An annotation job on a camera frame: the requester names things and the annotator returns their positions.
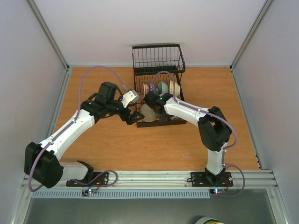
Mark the white ceramic bowl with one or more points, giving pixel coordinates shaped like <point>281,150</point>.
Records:
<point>148,113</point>

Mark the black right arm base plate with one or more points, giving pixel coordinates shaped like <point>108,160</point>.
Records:
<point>203,179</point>

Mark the left small circuit board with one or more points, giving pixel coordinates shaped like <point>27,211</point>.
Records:
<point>89,192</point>

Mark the grey slotted cable duct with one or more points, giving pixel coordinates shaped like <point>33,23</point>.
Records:
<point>124,194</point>

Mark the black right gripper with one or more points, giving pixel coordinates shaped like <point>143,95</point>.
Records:
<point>160,112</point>

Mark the red floral pattern bowl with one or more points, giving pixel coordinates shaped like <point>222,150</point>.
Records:
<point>144,90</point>

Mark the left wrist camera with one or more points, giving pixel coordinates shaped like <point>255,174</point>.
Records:
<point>131,97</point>

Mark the small circuit board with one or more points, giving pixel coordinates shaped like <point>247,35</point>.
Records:
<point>217,191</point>
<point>89,192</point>

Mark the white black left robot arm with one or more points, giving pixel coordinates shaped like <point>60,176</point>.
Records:
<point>42,160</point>

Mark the white yellow round container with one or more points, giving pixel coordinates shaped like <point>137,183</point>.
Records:
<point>208,220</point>

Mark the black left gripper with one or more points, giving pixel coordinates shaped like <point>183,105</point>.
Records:
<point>131,120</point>

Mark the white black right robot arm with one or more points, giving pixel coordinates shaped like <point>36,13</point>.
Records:
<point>214,130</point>

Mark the sun pattern ceramic bowl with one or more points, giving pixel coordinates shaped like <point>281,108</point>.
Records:
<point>174,88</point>

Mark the aluminium front frame rail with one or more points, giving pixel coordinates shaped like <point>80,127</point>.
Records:
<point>233,179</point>

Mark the mint green ceramic bowl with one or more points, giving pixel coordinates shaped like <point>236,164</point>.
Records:
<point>163,87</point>

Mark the right small circuit board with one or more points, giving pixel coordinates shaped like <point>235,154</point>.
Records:
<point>217,191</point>

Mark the black wire dish rack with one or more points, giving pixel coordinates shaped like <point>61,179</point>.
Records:
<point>148,60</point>

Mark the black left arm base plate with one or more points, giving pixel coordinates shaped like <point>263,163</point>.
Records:
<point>94,179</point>

